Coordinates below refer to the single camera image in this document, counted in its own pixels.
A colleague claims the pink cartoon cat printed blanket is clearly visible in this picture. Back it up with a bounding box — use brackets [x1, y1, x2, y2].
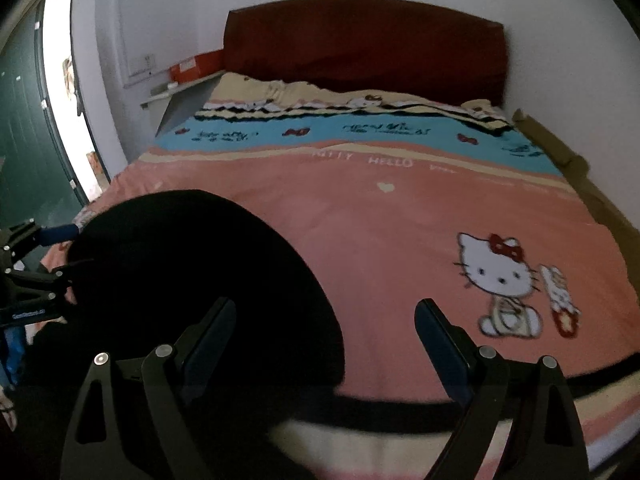
[37, 72, 640, 480]

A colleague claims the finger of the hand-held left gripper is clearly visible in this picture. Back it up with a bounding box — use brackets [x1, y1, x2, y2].
[4, 258, 96, 302]
[0, 220, 81, 262]

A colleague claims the white wall socket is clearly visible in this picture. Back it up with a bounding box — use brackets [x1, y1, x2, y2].
[125, 52, 157, 79]

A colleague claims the orange cardboard box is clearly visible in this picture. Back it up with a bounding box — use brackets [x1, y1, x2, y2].
[169, 50, 224, 83]

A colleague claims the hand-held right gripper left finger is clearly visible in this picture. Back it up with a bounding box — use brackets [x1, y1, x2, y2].
[59, 297, 237, 480]

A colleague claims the dark green door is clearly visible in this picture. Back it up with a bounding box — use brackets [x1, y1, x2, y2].
[0, 0, 92, 271]

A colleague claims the white wall shelf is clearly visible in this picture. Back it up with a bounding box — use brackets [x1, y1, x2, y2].
[140, 71, 227, 136]

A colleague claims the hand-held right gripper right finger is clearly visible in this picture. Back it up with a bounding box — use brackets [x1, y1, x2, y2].
[415, 298, 591, 480]

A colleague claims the blue white patterned cloth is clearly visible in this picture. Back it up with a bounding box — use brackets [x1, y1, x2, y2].
[0, 331, 22, 387]

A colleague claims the black hooded jacket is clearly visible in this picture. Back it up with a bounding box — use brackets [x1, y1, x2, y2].
[10, 189, 348, 480]

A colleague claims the olive green cloth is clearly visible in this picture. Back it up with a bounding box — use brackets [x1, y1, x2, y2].
[510, 107, 640, 271]

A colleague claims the dark red headboard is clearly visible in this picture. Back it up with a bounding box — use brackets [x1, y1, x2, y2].
[222, 0, 506, 106]

